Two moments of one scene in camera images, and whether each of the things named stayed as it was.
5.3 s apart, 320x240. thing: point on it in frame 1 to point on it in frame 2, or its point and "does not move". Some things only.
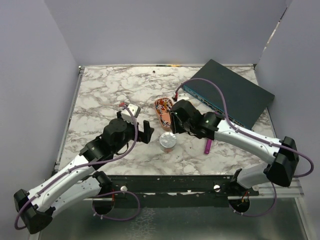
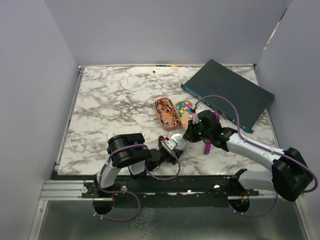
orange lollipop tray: [163, 106] does not move
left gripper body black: [137, 130] to [167, 158]
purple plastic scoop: [208, 146] does not move
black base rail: [169, 191] does not move
